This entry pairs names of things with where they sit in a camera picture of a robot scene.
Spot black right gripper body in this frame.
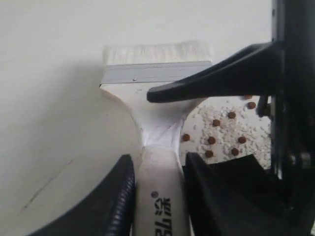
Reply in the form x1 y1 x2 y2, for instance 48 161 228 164
257 0 315 186

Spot brown beans and crumbs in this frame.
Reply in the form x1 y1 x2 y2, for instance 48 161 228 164
179 96 271 169

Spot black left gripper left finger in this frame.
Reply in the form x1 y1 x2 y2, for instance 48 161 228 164
33 154 135 236

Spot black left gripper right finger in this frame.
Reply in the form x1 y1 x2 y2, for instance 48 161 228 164
184 152 315 236

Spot white paint brush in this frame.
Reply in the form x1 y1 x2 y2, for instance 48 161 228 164
100 40 212 236

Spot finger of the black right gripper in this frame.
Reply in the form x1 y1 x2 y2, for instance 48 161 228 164
147 42 283 103

